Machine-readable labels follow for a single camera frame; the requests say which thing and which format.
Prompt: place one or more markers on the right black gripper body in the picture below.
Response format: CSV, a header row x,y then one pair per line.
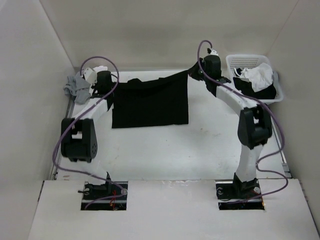
x,y
200,76

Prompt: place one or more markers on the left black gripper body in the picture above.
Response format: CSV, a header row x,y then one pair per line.
x,y
94,86

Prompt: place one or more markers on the black tank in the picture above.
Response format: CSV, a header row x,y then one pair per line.
x,y
246,89
154,103

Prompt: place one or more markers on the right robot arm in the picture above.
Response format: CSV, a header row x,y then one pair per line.
x,y
253,131

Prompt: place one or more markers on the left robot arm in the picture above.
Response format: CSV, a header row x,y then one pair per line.
x,y
79,143

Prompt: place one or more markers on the white tank top on table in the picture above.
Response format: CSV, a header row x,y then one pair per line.
x,y
100,68

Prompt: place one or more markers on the grey tank top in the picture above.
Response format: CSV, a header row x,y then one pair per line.
x,y
77,87

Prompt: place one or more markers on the white tank top in basket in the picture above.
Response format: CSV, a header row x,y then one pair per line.
x,y
260,77

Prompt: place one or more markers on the black tank top in basket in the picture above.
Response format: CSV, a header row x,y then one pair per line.
x,y
246,89

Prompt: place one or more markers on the white plastic basket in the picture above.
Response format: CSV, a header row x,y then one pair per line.
x,y
251,61

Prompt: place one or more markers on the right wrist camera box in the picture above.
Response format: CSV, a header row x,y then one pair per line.
x,y
212,52

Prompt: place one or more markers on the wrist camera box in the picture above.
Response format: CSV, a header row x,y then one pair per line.
x,y
212,52
90,76

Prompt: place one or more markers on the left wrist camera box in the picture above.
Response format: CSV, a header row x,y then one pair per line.
x,y
90,76

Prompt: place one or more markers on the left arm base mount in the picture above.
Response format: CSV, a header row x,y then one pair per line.
x,y
104,197

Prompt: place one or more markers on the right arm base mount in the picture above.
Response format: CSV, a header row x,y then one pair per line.
x,y
229,199

